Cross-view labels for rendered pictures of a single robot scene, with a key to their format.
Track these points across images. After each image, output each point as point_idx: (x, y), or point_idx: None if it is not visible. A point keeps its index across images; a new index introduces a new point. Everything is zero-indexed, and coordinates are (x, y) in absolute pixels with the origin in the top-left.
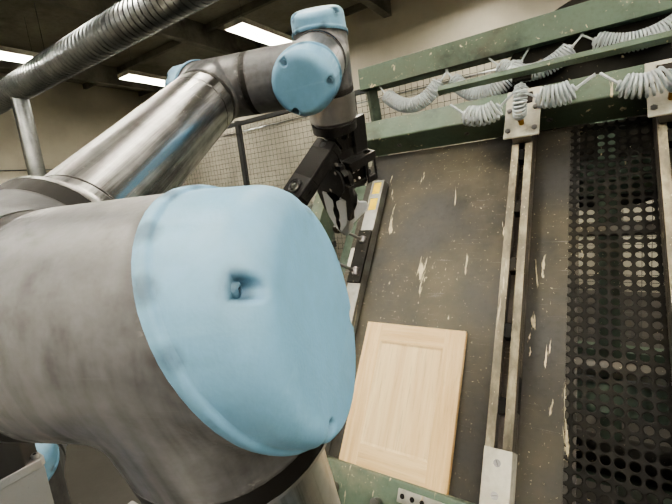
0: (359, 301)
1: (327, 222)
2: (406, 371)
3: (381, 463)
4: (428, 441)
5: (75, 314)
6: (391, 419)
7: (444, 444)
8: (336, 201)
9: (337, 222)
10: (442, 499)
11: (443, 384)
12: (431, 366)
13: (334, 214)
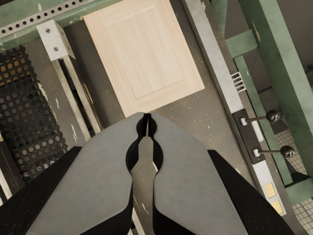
0: (223, 99)
1: (309, 154)
2: (151, 70)
3: (131, 3)
4: (110, 37)
5: None
6: (142, 33)
7: (99, 42)
8: (121, 210)
9: (156, 128)
10: (78, 9)
11: (121, 77)
12: (136, 84)
13: (159, 146)
